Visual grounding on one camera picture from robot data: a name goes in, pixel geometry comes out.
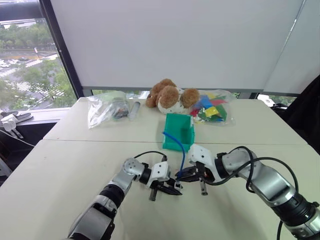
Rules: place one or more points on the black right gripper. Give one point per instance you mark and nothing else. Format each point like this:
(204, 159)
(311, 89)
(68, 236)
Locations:
(203, 172)

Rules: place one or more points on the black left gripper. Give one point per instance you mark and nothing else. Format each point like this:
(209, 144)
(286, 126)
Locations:
(163, 184)

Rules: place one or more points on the white coupler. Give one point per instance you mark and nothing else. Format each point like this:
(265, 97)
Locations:
(177, 185)

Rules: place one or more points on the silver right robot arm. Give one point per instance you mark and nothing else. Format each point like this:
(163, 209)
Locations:
(270, 180)

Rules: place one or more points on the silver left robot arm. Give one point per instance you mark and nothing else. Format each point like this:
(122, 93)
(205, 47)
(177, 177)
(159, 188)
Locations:
(117, 181)

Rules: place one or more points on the green plastic bin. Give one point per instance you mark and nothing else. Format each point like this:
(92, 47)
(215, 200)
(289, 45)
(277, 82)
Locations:
(178, 130)

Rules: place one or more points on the bag of coloured pieces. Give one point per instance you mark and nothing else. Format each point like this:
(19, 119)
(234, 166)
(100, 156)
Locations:
(212, 110)

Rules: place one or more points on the clear plastic tube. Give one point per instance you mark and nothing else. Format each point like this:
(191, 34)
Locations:
(134, 110)

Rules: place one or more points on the brown white plush dog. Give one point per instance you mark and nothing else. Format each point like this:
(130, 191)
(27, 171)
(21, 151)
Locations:
(170, 97)

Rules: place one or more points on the clear bag with dark items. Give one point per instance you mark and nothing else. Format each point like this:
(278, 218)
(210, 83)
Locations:
(107, 110)

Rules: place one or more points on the black chair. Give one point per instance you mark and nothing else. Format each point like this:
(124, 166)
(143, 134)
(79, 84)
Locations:
(306, 112)

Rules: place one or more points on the wide white roller blind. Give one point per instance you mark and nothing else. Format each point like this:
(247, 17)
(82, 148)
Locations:
(175, 42)

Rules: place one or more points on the narrow white roller blind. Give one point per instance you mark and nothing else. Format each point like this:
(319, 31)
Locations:
(297, 57)

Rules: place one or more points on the white device on sill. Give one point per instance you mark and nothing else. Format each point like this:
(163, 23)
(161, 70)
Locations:
(11, 122)

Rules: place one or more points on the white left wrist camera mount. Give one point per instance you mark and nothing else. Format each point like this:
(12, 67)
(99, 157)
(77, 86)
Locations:
(160, 173)

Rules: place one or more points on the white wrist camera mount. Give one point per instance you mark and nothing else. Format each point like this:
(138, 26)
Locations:
(201, 155)
(160, 173)

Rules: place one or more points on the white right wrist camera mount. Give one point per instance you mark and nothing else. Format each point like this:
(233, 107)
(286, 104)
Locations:
(201, 155)

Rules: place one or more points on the black window frame post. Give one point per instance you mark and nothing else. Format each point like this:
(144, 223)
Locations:
(62, 47)

